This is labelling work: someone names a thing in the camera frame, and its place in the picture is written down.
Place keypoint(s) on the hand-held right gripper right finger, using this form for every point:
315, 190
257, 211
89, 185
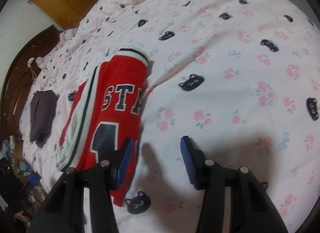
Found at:
190, 163

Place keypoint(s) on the red basketball jersey white sleeves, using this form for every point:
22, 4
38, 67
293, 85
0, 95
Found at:
117, 77

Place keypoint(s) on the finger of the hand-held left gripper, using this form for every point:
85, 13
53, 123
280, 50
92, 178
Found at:
33, 178

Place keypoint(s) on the pink cat print blanket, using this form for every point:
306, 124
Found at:
225, 35

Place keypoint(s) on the dark purple folded garment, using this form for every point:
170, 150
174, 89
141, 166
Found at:
42, 113

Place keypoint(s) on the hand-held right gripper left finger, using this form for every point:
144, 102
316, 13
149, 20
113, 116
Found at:
125, 163

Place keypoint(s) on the pile of clothes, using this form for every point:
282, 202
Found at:
6, 146

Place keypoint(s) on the dark wooden headboard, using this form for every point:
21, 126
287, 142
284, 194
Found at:
15, 85

